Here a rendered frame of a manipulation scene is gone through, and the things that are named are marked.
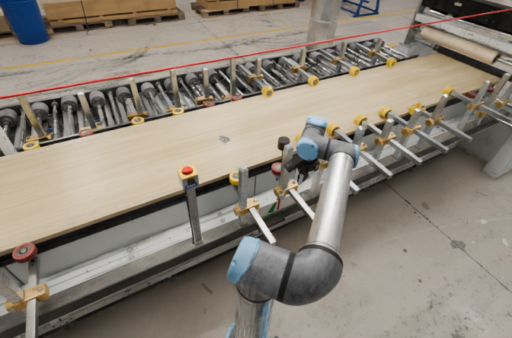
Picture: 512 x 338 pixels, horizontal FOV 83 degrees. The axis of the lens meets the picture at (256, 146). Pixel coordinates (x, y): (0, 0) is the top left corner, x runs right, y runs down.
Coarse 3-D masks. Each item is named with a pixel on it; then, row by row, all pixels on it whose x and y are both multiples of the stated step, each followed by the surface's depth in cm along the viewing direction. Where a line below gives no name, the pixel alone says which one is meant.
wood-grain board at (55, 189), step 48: (288, 96) 232; (336, 96) 236; (384, 96) 239; (432, 96) 243; (96, 144) 178; (144, 144) 180; (192, 144) 182; (240, 144) 184; (0, 192) 147; (48, 192) 148; (96, 192) 149; (144, 192) 151; (0, 240) 127
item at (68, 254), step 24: (408, 120) 231; (264, 168) 178; (216, 192) 168; (120, 216) 144; (144, 216) 152; (168, 216) 161; (48, 240) 131; (72, 240) 138; (96, 240) 145; (120, 240) 153; (240, 240) 214; (0, 264) 126; (24, 264) 133; (48, 264) 139; (72, 264) 147; (192, 264) 202; (144, 288) 195; (72, 312) 172; (96, 312) 185; (24, 336) 162
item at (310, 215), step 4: (276, 176) 171; (292, 192) 160; (292, 196) 160; (296, 196) 158; (296, 200) 157; (300, 200) 156; (300, 204) 154; (304, 204) 154; (300, 208) 155; (304, 208) 152; (308, 208) 152; (304, 212) 153; (308, 212) 150; (312, 212) 150; (308, 216) 150; (312, 216) 148; (312, 220) 147
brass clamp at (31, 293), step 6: (30, 288) 119; (36, 288) 119; (48, 288) 123; (24, 294) 117; (30, 294) 117; (36, 294) 117; (42, 294) 118; (48, 294) 121; (6, 300) 115; (24, 300) 115; (42, 300) 120; (6, 306) 114; (12, 306) 114; (18, 306) 115; (24, 306) 117
